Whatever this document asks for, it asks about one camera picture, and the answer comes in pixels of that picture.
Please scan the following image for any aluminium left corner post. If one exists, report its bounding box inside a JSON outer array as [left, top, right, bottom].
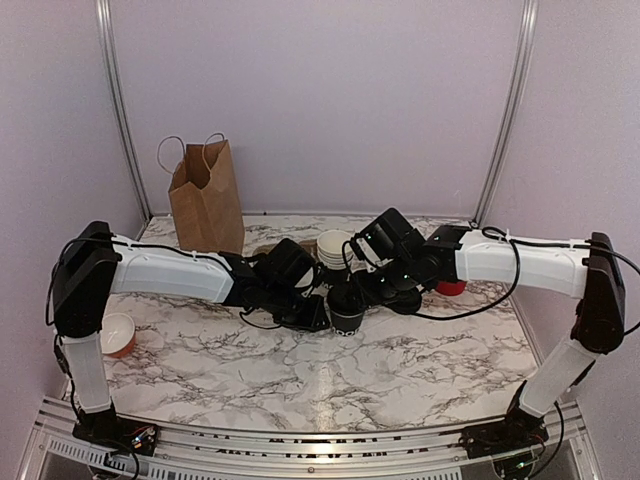
[[95, 0, 153, 223]]

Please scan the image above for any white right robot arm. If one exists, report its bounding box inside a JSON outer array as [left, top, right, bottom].
[[347, 208, 627, 448]]

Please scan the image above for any red ribbed metal bucket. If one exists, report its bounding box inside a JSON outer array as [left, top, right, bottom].
[[436, 281, 467, 297]]

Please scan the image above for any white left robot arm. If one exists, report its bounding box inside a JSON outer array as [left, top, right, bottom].
[[45, 221, 329, 451]]

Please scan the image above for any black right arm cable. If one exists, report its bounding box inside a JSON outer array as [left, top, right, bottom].
[[340, 227, 640, 336]]

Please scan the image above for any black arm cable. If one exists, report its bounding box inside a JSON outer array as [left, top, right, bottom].
[[340, 227, 640, 336], [47, 237, 281, 386]]

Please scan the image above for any black plastic cup lid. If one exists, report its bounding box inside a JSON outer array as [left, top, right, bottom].
[[327, 285, 366, 317]]

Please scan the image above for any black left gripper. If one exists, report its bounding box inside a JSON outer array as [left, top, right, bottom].
[[263, 280, 330, 332]]

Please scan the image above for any aluminium right corner post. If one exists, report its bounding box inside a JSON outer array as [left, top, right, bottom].
[[473, 0, 539, 225]]

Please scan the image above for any aluminium front rail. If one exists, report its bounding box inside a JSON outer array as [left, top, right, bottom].
[[21, 399, 601, 479]]

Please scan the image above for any stack of black paper cups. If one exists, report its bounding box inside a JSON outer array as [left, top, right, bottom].
[[316, 230, 354, 289]]

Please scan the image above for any stack of black cup lids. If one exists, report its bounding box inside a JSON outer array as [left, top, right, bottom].
[[388, 290, 422, 315]]

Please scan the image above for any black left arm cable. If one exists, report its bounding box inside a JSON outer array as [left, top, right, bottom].
[[47, 237, 281, 386]]

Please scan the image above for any brown paper bag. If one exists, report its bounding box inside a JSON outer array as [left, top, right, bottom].
[[168, 132, 245, 254]]

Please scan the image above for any aluminium corner post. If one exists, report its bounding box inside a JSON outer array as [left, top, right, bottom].
[[95, 0, 153, 223], [473, 0, 539, 225]]

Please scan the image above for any single black paper cup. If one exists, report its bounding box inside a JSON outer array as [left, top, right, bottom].
[[330, 312, 364, 337]]

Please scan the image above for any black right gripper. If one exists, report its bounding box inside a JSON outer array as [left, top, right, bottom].
[[346, 257, 418, 311]]

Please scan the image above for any cardboard cup carrier tray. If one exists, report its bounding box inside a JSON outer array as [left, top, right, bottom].
[[253, 240, 317, 258]]

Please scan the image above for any orange paper bowl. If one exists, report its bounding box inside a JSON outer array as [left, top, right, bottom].
[[101, 313, 136, 358]]

